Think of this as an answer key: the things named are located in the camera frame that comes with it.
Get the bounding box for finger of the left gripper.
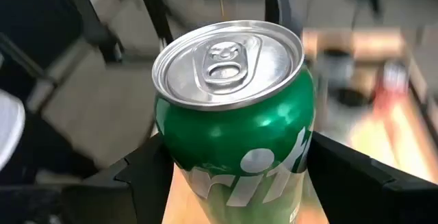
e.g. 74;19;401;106
0;134;174;224
307;131;438;224

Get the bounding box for red soda can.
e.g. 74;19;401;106
374;59;413;119

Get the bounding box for green Sprite can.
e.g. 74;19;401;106
151;20;316;224

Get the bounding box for white paper sheets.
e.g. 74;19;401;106
0;90;27;170

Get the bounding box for black aluminium table frame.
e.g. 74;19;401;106
61;0;304;64

